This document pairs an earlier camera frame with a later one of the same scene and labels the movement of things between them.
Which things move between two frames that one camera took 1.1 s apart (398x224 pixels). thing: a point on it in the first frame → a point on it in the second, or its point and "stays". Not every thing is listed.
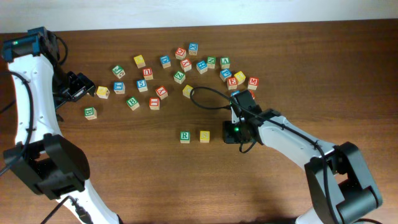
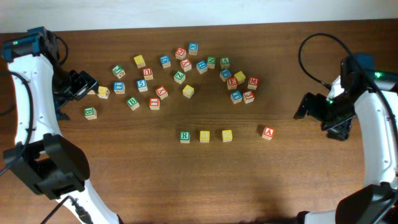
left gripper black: [81, 88] stays
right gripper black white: [229, 135] → [340, 130]
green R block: [185, 136] stays
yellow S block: [204, 136] stays
